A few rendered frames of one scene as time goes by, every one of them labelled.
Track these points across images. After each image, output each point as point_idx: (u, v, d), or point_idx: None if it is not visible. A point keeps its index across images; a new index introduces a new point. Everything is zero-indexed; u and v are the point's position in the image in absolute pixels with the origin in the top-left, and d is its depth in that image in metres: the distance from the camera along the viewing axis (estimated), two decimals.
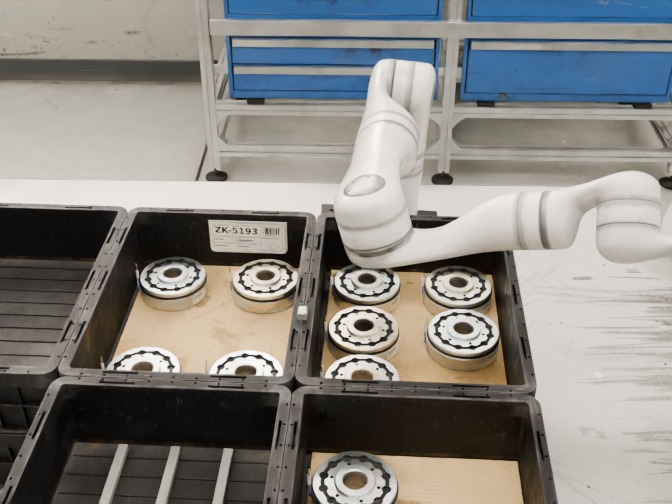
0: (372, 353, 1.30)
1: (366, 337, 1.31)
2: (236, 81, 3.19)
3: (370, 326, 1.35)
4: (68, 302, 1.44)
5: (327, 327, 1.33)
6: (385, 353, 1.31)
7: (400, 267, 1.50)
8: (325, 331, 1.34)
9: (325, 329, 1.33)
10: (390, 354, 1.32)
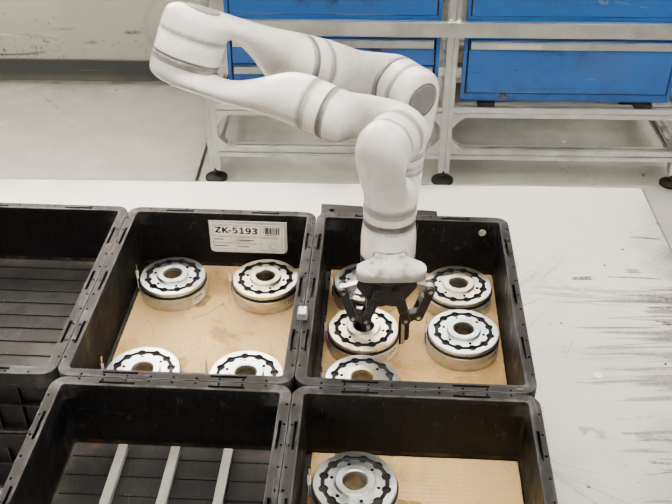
0: (372, 353, 1.30)
1: (366, 338, 1.31)
2: None
3: (370, 326, 1.35)
4: (68, 302, 1.44)
5: (327, 328, 1.33)
6: (385, 353, 1.31)
7: None
8: (325, 332, 1.34)
9: (325, 329, 1.33)
10: (390, 354, 1.32)
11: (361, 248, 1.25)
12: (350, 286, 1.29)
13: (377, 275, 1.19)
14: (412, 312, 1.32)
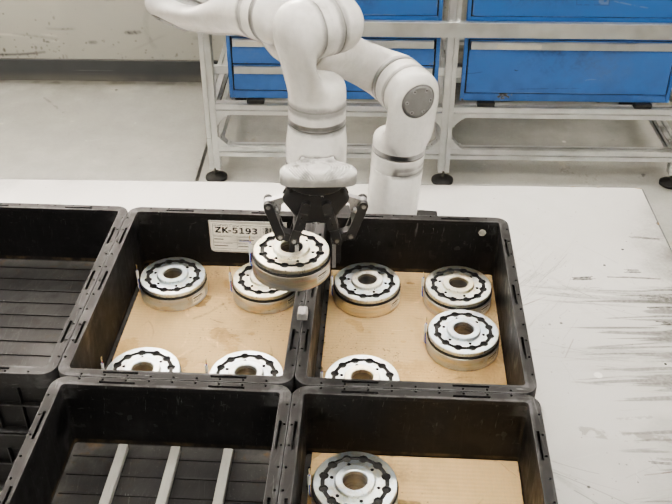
0: (300, 274, 1.18)
1: (294, 259, 1.20)
2: (236, 81, 3.19)
3: (299, 249, 1.23)
4: (68, 302, 1.44)
5: (251, 249, 1.22)
6: (315, 275, 1.19)
7: (400, 267, 1.50)
8: (249, 254, 1.22)
9: (249, 251, 1.22)
10: (320, 277, 1.20)
11: (286, 154, 1.13)
12: (276, 199, 1.17)
13: (302, 178, 1.08)
14: (344, 231, 1.21)
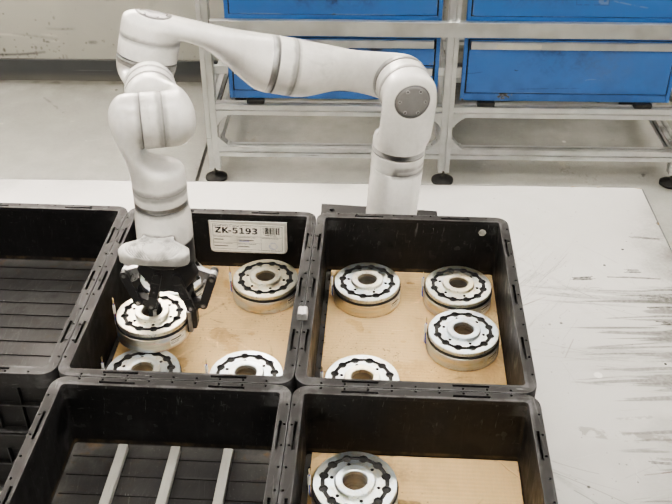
0: (152, 338, 1.27)
1: (150, 322, 1.29)
2: (236, 81, 3.19)
3: None
4: (68, 302, 1.44)
5: (115, 311, 1.32)
6: (167, 339, 1.28)
7: (400, 267, 1.50)
8: (114, 315, 1.32)
9: (113, 312, 1.31)
10: (173, 341, 1.29)
11: (135, 230, 1.23)
12: (131, 269, 1.27)
13: (136, 257, 1.17)
14: (198, 300, 1.29)
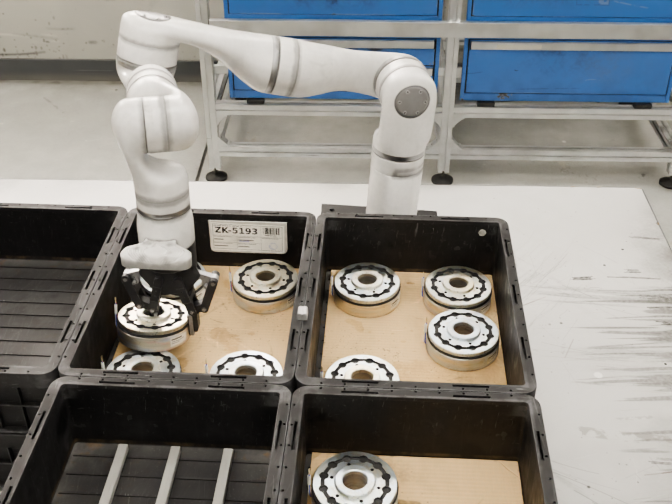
0: (153, 336, 1.28)
1: (152, 322, 1.30)
2: (236, 81, 3.19)
3: None
4: (68, 302, 1.44)
5: (117, 311, 1.32)
6: (168, 338, 1.29)
7: (400, 267, 1.50)
8: (115, 315, 1.32)
9: (115, 312, 1.32)
10: (173, 341, 1.29)
11: (137, 234, 1.23)
12: (133, 272, 1.27)
13: (139, 261, 1.18)
14: (199, 303, 1.30)
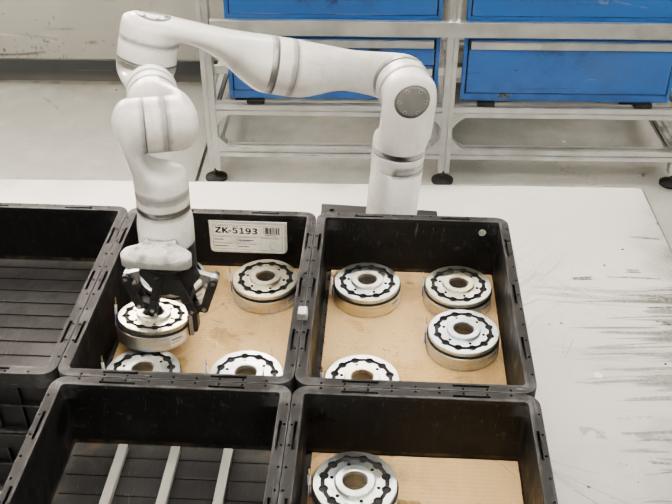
0: (153, 336, 1.28)
1: (152, 322, 1.30)
2: (236, 81, 3.19)
3: None
4: (68, 302, 1.44)
5: (117, 311, 1.32)
6: (168, 338, 1.29)
7: (400, 267, 1.50)
8: (115, 315, 1.32)
9: (115, 312, 1.32)
10: (173, 341, 1.29)
11: (137, 234, 1.23)
12: (133, 272, 1.27)
13: (139, 261, 1.18)
14: (199, 303, 1.30)
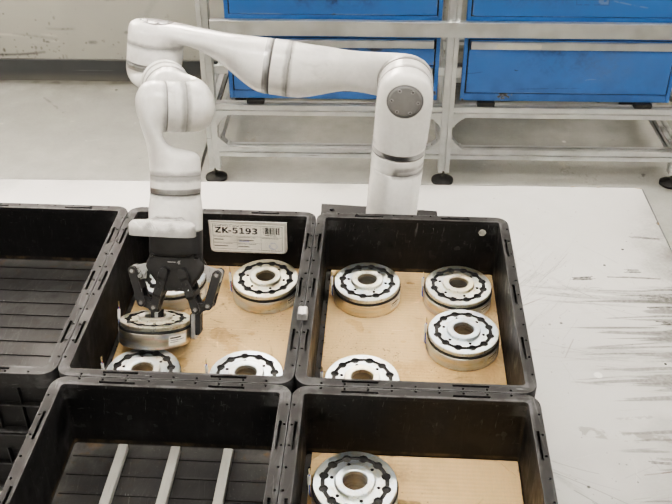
0: (151, 332, 1.28)
1: (152, 322, 1.30)
2: (236, 81, 3.19)
3: None
4: (68, 302, 1.44)
5: (120, 316, 1.33)
6: (166, 336, 1.28)
7: (400, 267, 1.50)
8: (118, 320, 1.33)
9: (118, 317, 1.33)
10: (172, 340, 1.29)
11: None
12: (140, 265, 1.31)
13: (145, 227, 1.23)
14: (203, 302, 1.31)
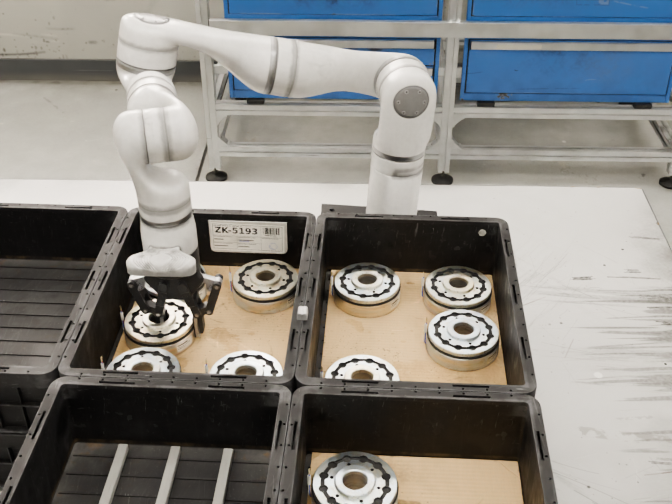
0: (159, 345, 1.31)
1: (157, 329, 1.33)
2: (236, 81, 3.19)
3: (168, 318, 1.36)
4: (68, 302, 1.44)
5: (123, 317, 1.35)
6: (174, 345, 1.32)
7: (400, 267, 1.50)
8: (122, 321, 1.36)
9: (121, 319, 1.35)
10: (180, 347, 1.33)
11: (141, 241, 1.26)
12: (138, 278, 1.30)
13: (144, 268, 1.21)
14: (203, 306, 1.33)
